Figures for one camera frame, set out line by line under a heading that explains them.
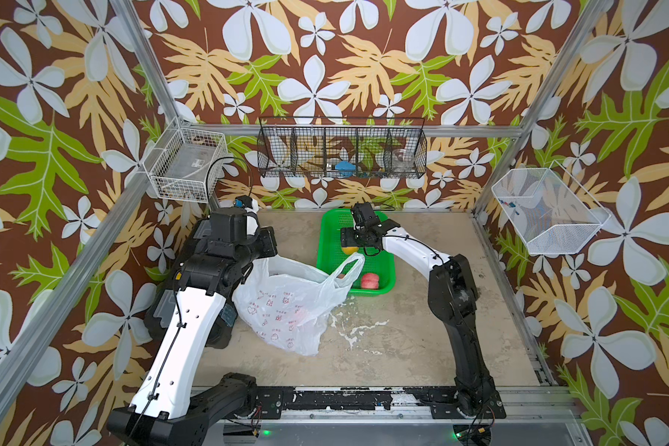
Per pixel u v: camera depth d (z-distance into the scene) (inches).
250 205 24.1
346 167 36.8
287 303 30.7
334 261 40.2
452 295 22.6
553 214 32.1
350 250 39.9
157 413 14.2
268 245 23.8
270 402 29.0
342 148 39.1
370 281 36.2
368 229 30.7
